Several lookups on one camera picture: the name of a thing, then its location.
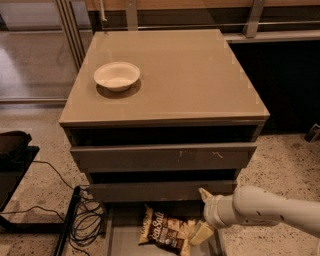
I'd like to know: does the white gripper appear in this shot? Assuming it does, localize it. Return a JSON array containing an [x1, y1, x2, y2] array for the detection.
[[188, 188, 234, 246]]

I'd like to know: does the brown sea salt chip bag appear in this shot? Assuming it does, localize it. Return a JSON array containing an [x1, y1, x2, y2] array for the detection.
[[138, 206, 196, 256]]

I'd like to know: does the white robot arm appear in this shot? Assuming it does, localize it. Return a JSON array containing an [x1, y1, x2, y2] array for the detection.
[[189, 186, 320, 246]]

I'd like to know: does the grey middle drawer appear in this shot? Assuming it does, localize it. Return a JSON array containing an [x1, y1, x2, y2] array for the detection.
[[89, 180, 237, 202]]

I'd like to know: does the grey drawer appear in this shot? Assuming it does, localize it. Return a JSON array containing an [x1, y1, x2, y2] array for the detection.
[[104, 201, 227, 256], [89, 180, 237, 202], [70, 143, 256, 173]]

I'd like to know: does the grey top drawer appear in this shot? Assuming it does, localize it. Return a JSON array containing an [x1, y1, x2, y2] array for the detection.
[[70, 143, 256, 173]]

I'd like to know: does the grey bottom drawer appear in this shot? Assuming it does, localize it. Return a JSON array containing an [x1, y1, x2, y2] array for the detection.
[[104, 201, 227, 256]]

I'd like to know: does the grey drawer cabinet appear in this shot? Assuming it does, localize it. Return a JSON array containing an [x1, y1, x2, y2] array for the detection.
[[58, 29, 270, 214]]

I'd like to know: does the small dark floor object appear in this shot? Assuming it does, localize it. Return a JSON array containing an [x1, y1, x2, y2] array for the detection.
[[304, 123, 320, 142]]

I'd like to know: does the white paper bowl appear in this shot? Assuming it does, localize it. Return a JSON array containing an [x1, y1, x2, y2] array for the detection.
[[94, 62, 141, 92]]

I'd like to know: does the black metal stand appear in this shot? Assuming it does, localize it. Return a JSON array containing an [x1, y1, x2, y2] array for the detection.
[[0, 146, 80, 256]]

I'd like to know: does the dark object on stand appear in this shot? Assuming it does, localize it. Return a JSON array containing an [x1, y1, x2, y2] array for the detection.
[[0, 131, 32, 160]]

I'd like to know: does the black coiled cable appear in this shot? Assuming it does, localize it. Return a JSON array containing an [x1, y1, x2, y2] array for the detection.
[[0, 160, 106, 256]]

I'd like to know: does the metal railing frame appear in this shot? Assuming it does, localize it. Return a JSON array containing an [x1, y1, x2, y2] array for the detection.
[[52, 0, 320, 66]]

